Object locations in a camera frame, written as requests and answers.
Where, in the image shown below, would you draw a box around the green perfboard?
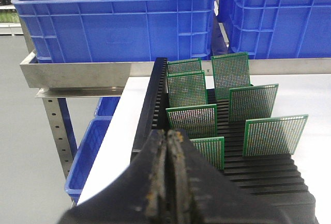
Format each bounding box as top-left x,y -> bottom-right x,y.
167,58 -> 202,74
243,114 -> 308,157
191,137 -> 225,170
166,104 -> 217,139
167,70 -> 207,108
211,52 -> 251,100
228,84 -> 279,123

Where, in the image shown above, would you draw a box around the blue plastic crate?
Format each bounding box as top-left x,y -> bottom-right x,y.
12,0 -> 215,63
218,0 -> 330,59

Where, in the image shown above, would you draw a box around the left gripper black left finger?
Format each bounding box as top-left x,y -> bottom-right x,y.
58,130 -> 167,223

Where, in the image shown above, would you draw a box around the steel shelf frame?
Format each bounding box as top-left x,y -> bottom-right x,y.
20,53 -> 330,208

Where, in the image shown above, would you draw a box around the blue plastic crate middle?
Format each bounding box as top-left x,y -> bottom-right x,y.
218,0 -> 330,59

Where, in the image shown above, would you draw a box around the blue bin on lower shelf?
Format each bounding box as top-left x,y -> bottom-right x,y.
65,96 -> 120,203

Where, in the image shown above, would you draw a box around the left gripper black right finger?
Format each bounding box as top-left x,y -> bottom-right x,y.
167,128 -> 320,224

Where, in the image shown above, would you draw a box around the black slotted board rack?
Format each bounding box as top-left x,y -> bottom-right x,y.
130,58 -> 315,210

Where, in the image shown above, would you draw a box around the blue plastic crate left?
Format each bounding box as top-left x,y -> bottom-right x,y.
12,0 -> 215,63

